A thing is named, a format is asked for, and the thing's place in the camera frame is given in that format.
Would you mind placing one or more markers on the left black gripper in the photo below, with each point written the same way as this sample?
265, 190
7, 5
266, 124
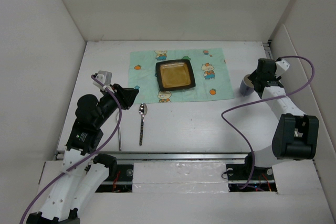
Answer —
126, 95

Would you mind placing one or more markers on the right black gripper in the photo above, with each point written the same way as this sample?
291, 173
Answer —
253, 76

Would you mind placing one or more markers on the patterned handle metal spoon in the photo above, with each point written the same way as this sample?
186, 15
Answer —
143, 109

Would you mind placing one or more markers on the purple white cup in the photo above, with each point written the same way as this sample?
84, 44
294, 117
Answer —
246, 87

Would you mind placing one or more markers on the silver metal fork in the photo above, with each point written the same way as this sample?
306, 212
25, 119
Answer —
119, 133

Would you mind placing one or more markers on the black square plate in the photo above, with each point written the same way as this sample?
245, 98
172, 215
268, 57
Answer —
174, 75

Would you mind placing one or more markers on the green cartoon cloth placemat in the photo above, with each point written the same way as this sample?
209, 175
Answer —
210, 72

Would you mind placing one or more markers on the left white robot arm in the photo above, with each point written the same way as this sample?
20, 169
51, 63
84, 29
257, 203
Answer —
83, 167

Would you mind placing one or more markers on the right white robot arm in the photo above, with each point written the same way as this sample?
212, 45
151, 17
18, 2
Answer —
296, 134

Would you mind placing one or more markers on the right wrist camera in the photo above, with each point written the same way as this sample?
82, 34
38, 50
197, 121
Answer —
281, 67

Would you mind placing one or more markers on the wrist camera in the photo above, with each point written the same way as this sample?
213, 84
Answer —
281, 67
102, 79

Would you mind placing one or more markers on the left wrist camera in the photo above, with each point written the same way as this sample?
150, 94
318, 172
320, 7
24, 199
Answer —
102, 79

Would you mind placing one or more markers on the aluminium rail frame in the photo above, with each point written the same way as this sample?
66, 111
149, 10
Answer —
215, 128

